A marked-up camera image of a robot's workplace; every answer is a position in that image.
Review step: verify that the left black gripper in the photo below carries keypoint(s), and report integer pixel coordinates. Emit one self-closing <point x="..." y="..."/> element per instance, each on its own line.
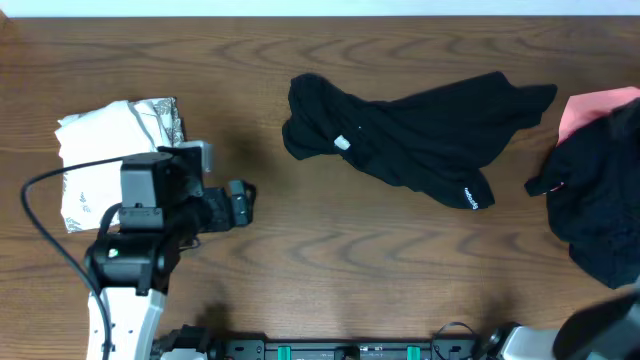
<point x="220" y="220"/>

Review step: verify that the black t-shirt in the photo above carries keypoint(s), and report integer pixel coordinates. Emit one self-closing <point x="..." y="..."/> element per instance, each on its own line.
<point x="434" y="142"/>

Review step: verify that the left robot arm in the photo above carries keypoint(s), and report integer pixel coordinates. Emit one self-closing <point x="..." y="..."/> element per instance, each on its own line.
<point x="164" y="208"/>

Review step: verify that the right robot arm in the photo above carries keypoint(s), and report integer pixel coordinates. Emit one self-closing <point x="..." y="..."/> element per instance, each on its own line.
<point x="607" y="331"/>

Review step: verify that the white patterned folded cloth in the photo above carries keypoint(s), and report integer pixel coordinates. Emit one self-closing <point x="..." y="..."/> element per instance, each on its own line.
<point x="119" y="129"/>

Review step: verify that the black clothes pile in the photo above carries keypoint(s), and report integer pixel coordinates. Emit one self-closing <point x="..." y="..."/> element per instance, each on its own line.
<point x="591" y="184"/>

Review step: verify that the pink garment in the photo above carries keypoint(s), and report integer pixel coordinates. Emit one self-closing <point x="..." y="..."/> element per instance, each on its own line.
<point x="590" y="110"/>

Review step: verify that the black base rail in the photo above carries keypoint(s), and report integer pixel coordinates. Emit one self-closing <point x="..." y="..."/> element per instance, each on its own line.
<point x="345" y="350"/>

